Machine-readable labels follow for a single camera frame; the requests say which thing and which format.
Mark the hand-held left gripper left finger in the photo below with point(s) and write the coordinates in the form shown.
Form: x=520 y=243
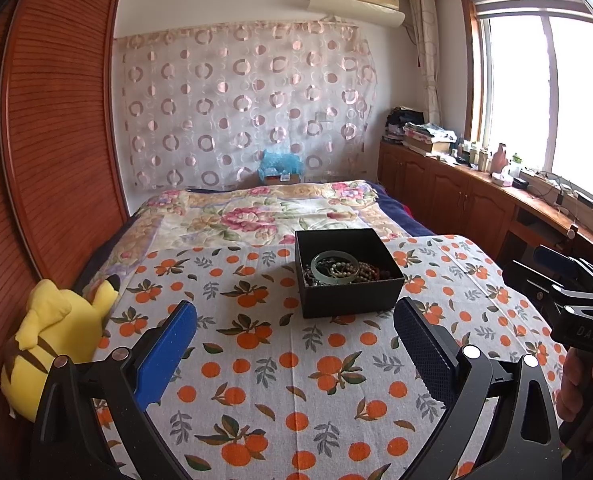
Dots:
x=169 y=355

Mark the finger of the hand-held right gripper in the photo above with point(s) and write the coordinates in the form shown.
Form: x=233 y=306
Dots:
x=551 y=257
x=526 y=275

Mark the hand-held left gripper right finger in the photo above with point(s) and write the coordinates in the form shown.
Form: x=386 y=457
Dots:
x=424 y=355

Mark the black box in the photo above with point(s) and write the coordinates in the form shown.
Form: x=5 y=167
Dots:
x=351 y=300

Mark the green jade bangle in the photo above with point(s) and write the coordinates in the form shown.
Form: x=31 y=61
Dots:
x=321 y=272

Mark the person's right hand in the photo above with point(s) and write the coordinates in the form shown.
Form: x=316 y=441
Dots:
x=576 y=390

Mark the pink tissue box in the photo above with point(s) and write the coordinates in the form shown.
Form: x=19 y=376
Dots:
x=502 y=180

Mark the wooden cabinet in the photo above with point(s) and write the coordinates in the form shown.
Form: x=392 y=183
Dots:
x=451 y=195

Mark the pink bottle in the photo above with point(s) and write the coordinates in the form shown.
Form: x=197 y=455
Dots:
x=499 y=160

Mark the yellow plush toy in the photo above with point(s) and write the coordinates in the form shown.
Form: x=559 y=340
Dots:
x=56 y=330

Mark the orange print bedsheet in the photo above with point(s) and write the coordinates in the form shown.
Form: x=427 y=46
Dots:
x=286 y=385

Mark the row of small bottles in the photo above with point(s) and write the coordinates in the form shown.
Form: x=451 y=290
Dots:
x=471 y=155

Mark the dark blue blanket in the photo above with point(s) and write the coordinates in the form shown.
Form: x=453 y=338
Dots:
x=401 y=212

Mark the floral quilt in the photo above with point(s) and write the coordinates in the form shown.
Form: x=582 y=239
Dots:
x=236 y=215

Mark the window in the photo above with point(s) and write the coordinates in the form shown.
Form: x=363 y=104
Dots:
x=536 y=90

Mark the pile of folded clothes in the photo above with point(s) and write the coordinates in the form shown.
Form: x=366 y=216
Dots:
x=421 y=132

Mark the cardboard box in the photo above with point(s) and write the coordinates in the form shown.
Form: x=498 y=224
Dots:
x=284 y=179

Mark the blue plastic bag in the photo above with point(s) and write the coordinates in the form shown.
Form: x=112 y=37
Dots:
x=279 y=162

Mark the patterned window curtain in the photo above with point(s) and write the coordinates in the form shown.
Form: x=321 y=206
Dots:
x=429 y=60

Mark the wooden wardrobe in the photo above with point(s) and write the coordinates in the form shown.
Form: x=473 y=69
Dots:
x=51 y=135

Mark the circle patterned sheer curtain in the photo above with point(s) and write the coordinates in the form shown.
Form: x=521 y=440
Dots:
x=246 y=110

